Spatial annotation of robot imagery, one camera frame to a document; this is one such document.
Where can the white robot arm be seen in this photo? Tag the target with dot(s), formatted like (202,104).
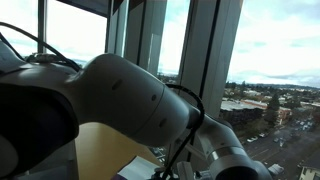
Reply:
(44,104)

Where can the white paper sheet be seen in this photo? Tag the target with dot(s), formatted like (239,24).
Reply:
(137,169)

